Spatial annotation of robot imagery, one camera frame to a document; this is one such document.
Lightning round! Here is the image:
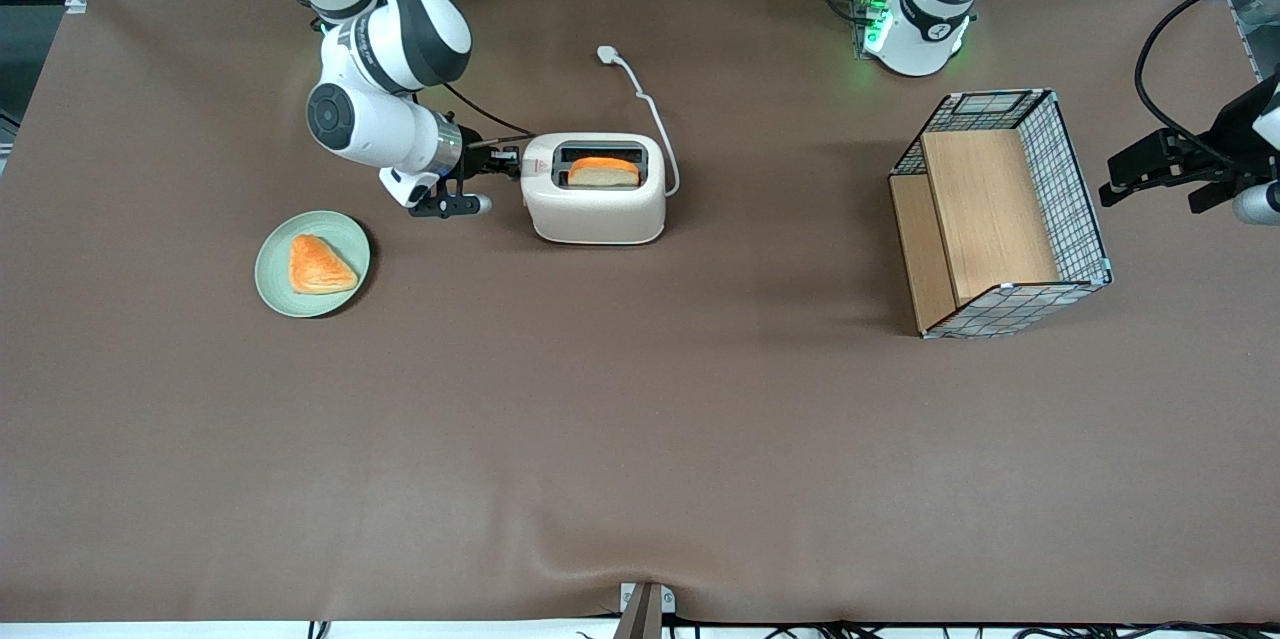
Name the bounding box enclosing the pale green round plate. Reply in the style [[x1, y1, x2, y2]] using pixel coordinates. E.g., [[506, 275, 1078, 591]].
[[254, 210, 372, 319]]

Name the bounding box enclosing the white two-slot toaster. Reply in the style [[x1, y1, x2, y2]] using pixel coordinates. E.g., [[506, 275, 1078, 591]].
[[520, 132, 668, 246]]

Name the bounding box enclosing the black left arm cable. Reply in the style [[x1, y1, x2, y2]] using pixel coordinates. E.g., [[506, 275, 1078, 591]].
[[1134, 0, 1280, 146]]

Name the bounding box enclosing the brown table cover cloth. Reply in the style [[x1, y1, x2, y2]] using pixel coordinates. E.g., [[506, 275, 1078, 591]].
[[0, 0, 1280, 626]]

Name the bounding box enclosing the wire basket with wooden shelf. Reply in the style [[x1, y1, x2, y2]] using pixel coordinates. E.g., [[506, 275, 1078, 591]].
[[888, 88, 1114, 341]]

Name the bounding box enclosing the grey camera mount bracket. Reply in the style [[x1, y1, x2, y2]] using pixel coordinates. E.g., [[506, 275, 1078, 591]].
[[612, 581, 677, 639]]

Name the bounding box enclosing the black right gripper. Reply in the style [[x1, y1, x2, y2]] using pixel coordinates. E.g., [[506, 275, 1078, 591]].
[[379, 124, 524, 221]]

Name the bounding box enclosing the triangular orange pastry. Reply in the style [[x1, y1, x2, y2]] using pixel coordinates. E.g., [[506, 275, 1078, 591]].
[[288, 234, 360, 296]]

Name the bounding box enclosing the toast bread slice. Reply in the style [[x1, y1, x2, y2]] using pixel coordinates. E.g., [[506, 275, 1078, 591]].
[[567, 156, 642, 189]]

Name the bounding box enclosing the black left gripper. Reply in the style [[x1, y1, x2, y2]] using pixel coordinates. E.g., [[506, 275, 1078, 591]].
[[1099, 71, 1280, 214]]

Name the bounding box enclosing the white toaster power cord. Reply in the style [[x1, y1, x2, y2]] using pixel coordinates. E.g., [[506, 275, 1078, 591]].
[[596, 44, 682, 199]]

